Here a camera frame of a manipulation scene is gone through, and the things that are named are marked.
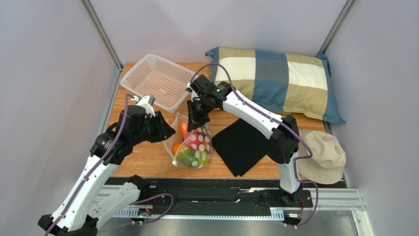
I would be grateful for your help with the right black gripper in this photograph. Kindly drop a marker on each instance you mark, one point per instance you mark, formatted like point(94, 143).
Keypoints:
point(197, 111)

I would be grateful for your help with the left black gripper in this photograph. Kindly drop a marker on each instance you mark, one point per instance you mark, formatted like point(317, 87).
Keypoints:
point(164, 130)

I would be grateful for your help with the orange fake orange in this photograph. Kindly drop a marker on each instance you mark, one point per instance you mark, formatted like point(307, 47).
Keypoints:
point(183, 128)

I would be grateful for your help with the red fake apple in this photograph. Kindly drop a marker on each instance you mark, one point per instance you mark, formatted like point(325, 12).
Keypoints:
point(199, 139)

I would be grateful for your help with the clear zip top bag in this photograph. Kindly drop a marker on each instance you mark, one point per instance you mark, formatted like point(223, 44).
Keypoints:
point(178, 138)

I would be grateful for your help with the green orange fake mango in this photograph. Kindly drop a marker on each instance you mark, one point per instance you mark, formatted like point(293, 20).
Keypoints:
point(186, 157)

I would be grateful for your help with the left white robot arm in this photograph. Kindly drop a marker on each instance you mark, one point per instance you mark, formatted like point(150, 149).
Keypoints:
point(79, 215)

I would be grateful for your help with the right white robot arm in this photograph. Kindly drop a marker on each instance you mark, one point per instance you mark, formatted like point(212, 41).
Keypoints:
point(281, 132)

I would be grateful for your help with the small orange fake fruit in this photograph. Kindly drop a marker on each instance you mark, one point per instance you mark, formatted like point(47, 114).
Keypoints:
point(175, 148)

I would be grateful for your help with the green fake apple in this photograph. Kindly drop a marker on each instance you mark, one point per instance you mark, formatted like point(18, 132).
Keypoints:
point(202, 157)

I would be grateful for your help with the white plastic basket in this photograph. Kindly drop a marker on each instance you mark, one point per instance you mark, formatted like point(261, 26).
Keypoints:
point(162, 78)

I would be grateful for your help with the black folded cloth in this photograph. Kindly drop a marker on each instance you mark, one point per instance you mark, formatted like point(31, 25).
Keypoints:
point(243, 149)

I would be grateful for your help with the blue beige checkered pillow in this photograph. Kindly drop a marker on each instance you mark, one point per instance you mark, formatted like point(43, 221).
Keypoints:
point(278, 82)

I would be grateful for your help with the beige bucket hat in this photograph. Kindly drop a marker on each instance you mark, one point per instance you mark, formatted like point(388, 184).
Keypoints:
point(327, 164)

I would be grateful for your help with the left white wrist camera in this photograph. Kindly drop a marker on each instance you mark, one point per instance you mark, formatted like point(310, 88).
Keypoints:
point(147, 103)

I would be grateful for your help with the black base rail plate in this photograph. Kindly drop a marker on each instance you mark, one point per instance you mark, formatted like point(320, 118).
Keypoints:
point(224, 197)

